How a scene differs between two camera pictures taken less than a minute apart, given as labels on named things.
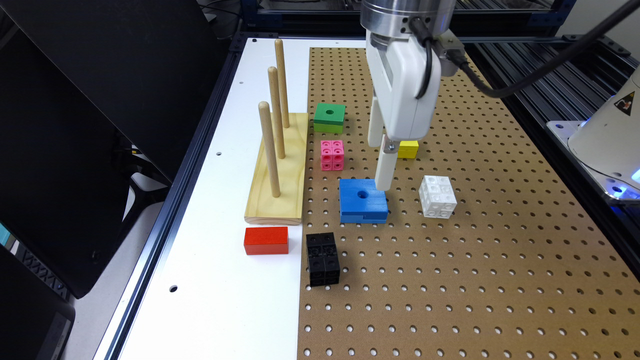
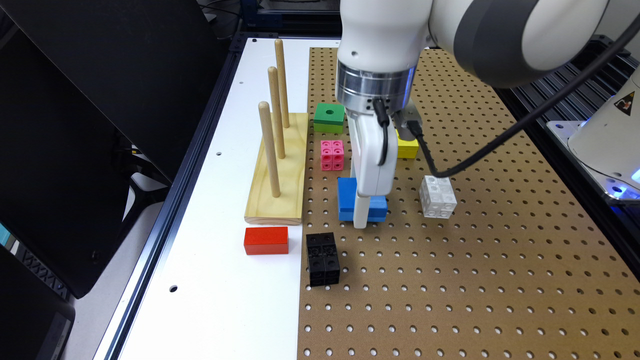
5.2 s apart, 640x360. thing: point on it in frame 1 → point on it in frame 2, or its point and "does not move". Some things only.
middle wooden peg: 276,92 does not move
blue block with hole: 361,202 does not move
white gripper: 399,70 → 365,139
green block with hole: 329,118 does not move
